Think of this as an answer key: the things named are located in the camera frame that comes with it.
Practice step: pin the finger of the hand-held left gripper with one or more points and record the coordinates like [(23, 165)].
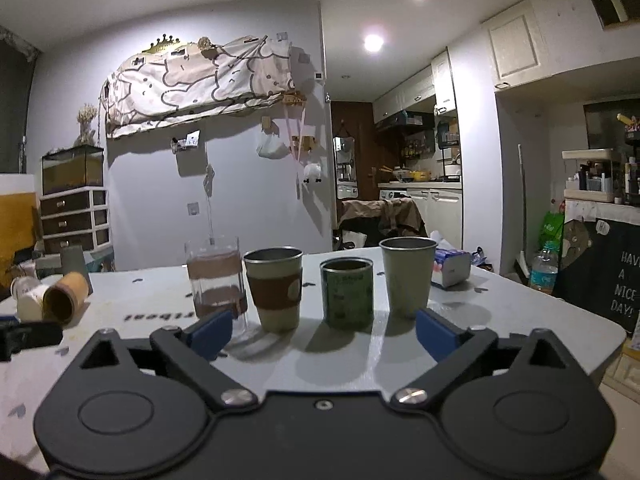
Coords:
[(30, 334)]

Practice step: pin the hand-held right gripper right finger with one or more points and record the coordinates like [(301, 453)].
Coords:
[(436, 332)]

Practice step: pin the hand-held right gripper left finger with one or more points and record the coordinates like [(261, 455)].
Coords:
[(212, 332)]

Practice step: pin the brown paper cup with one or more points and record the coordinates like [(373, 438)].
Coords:
[(67, 296)]

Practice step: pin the white cup lying down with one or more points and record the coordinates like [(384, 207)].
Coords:
[(29, 301)]

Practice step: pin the plain metal cup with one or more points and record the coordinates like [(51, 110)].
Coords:
[(407, 280)]

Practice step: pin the glass cup with brown sleeve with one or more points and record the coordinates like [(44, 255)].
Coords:
[(215, 270)]

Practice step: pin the metal cup with brown sleeve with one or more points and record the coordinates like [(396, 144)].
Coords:
[(275, 290)]

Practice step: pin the grey cup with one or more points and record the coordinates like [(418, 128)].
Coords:
[(73, 261)]

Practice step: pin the tissue pack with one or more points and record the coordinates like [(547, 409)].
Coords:
[(451, 266)]

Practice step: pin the green tin can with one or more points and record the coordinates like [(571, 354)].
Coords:
[(347, 295)]

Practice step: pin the white kitchen base cabinet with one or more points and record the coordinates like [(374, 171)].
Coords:
[(440, 215)]

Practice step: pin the yellow box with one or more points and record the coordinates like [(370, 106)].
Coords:
[(17, 215)]

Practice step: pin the drawer cabinet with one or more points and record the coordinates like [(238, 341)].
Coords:
[(75, 220)]

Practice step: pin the chair with brown jacket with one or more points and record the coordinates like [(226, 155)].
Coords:
[(382, 220)]

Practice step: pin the clear water bottle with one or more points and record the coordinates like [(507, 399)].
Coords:
[(544, 270)]

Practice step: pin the green shopping bag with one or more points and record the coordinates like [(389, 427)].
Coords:
[(551, 230)]

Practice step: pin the yellow cooking pot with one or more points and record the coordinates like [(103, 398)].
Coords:
[(415, 175)]

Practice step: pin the glass fish tank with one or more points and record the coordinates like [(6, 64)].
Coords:
[(72, 167)]

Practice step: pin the black chalkboard sign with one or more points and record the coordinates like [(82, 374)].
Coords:
[(600, 270)]

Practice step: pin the white plush toy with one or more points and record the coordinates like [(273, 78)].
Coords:
[(311, 171)]

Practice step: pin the white hanging bag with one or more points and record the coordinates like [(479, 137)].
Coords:
[(272, 147)]

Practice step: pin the dried flower bouquet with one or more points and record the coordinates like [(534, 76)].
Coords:
[(86, 122)]

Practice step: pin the white shelf organizer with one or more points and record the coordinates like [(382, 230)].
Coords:
[(600, 175)]

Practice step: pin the printed cloth cover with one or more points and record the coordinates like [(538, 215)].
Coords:
[(200, 82)]

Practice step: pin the gold crown decoration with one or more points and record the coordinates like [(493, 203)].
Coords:
[(161, 45)]

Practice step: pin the wall mirror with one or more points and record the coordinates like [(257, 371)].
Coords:
[(345, 165)]

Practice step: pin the white wall cabinet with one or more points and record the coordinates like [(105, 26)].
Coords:
[(515, 40)]

